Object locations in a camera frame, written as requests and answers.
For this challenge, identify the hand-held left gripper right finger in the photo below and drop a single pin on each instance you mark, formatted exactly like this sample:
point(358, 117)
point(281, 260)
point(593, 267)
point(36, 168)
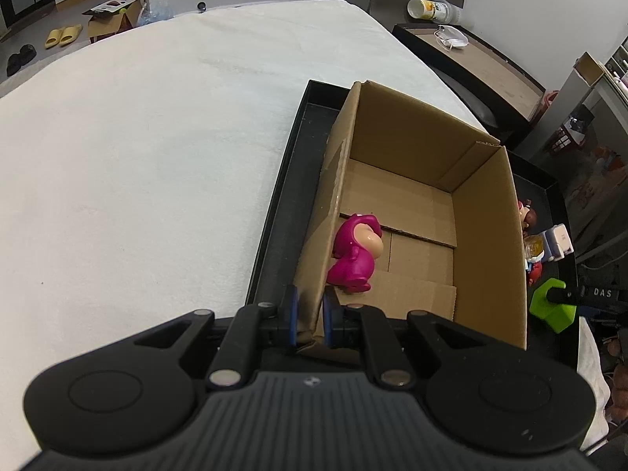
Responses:
point(329, 319)

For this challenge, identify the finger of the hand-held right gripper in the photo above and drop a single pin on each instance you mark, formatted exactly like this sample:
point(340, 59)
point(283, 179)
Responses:
point(601, 294)

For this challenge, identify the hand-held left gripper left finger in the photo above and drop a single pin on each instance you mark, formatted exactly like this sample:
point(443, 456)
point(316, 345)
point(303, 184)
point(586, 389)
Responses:
point(290, 319)

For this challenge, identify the green block toy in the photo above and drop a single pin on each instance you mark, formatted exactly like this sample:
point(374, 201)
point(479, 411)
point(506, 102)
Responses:
point(544, 310)

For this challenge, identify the white block toy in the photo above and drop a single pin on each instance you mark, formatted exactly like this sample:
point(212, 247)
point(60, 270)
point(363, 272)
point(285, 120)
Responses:
point(557, 243)

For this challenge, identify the brown-haired doll figurine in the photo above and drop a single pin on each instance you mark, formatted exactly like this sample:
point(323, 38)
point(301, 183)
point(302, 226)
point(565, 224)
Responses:
point(527, 216)

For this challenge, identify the black shallow tray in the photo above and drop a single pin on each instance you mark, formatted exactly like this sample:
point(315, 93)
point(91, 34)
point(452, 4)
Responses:
point(299, 157)

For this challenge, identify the magenta bear figurine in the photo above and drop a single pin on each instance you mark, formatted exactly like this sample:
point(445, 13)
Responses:
point(351, 265)

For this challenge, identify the small tan cardboard box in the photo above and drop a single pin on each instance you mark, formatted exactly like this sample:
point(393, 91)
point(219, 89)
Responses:
point(588, 68)

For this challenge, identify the black tray with brown base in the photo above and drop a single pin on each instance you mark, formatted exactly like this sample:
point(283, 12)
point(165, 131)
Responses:
point(481, 68)

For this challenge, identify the white face mask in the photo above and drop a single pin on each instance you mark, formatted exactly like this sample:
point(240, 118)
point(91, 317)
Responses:
point(454, 37)

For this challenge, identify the stack of paper cups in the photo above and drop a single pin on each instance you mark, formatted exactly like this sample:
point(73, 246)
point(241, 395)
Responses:
point(431, 9)

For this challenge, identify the blue plastic bag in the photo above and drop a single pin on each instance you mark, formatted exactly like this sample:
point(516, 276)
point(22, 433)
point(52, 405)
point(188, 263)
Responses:
point(154, 13)

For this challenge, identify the cardboard box with open flaps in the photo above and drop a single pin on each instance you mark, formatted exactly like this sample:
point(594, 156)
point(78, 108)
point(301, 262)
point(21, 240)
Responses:
point(105, 27)

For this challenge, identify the yellow slipper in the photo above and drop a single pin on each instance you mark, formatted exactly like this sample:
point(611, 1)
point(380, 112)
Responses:
point(53, 39)
point(71, 34)

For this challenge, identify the black shoe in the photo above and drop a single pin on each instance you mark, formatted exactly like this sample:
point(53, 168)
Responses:
point(15, 64)
point(27, 52)

